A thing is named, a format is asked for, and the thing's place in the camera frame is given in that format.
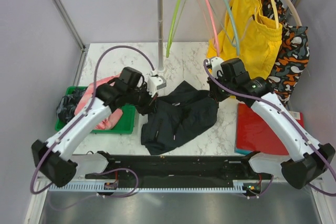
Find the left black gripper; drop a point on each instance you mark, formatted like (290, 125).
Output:
(147, 108)

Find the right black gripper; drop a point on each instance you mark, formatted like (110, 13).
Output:
(213, 92)

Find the dark navy shorts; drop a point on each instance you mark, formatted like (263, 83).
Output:
(180, 117)

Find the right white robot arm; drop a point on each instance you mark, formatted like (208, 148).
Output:
(307, 158)

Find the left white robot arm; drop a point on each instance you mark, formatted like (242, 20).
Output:
(55, 157)

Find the yellow shorts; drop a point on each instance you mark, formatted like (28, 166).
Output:
(259, 37)

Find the green hanger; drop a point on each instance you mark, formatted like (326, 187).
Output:
(174, 24)

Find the camouflage patterned shorts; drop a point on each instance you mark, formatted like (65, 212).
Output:
(292, 59)

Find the pink hanger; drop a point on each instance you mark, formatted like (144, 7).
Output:
(211, 17)

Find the beige hanger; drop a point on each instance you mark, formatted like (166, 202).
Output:
(293, 12)

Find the pink garment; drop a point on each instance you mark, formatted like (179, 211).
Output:
(109, 122)

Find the dark patterned garment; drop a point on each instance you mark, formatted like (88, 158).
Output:
(66, 108)

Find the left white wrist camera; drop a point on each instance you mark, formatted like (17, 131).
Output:
(155, 83)

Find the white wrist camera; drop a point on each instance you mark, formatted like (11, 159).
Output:
(155, 83)
(214, 66)

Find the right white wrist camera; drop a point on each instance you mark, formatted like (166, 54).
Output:
(214, 66)

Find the white cable duct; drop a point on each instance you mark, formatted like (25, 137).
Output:
(105, 187)

